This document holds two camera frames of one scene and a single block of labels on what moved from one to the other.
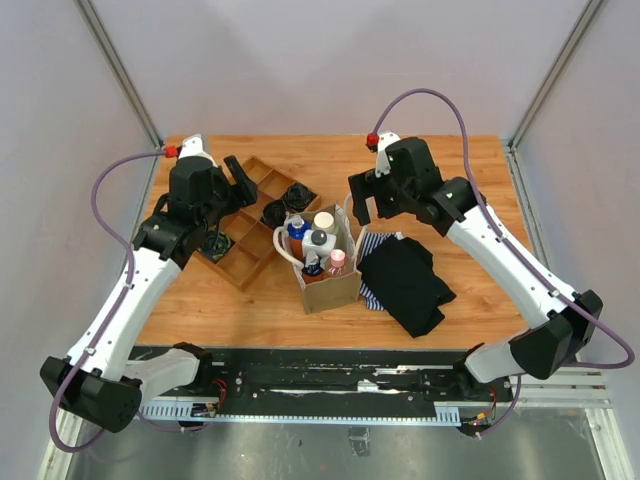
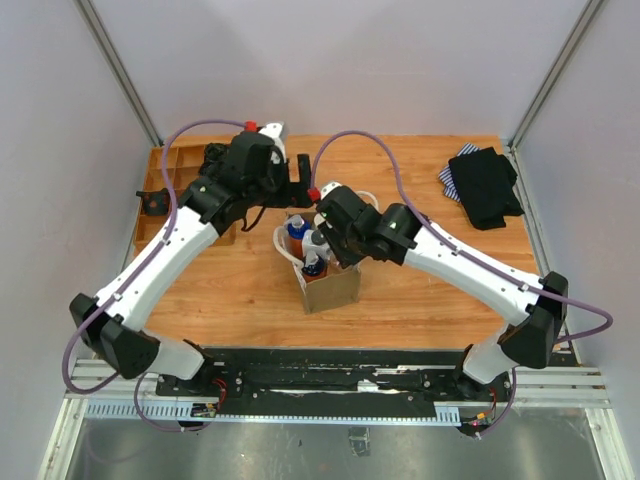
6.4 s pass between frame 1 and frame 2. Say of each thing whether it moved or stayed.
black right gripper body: moved
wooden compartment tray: moved
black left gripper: moved
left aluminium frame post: stayed
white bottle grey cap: stayed
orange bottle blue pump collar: stayed
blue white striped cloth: moved
